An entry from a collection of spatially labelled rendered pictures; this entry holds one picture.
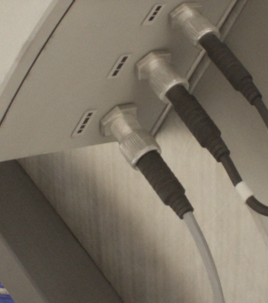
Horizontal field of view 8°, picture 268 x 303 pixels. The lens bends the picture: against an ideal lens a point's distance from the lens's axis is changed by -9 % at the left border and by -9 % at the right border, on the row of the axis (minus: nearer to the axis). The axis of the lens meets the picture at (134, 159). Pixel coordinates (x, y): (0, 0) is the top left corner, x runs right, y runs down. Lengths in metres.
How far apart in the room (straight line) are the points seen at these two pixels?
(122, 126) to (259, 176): 0.07
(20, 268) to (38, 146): 0.09
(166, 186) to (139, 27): 0.08
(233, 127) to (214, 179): 0.03
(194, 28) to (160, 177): 0.08
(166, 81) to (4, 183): 0.16
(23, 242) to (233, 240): 0.12
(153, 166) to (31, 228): 0.11
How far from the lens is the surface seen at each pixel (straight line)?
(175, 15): 0.81
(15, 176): 0.96
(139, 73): 0.83
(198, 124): 0.81
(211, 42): 0.80
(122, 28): 0.80
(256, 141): 0.84
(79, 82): 0.82
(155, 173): 0.84
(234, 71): 0.79
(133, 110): 0.85
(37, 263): 0.91
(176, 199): 0.83
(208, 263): 0.82
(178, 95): 0.82
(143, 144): 0.84
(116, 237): 0.92
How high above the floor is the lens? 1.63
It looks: 8 degrees down
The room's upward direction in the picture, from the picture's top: 3 degrees counter-clockwise
